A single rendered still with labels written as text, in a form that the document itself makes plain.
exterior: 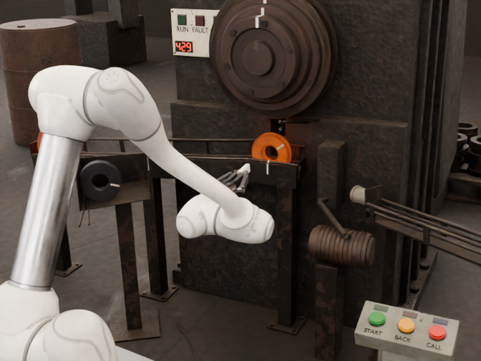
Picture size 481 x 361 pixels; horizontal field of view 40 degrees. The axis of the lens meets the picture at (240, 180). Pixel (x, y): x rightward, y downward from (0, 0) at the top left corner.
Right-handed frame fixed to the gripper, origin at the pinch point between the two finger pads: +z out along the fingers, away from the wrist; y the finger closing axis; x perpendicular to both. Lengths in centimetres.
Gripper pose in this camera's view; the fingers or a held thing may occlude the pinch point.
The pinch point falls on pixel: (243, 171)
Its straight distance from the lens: 228.0
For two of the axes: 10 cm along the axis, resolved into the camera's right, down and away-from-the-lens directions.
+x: -0.6, -9.0, -4.4
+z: 4.3, -4.2, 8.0
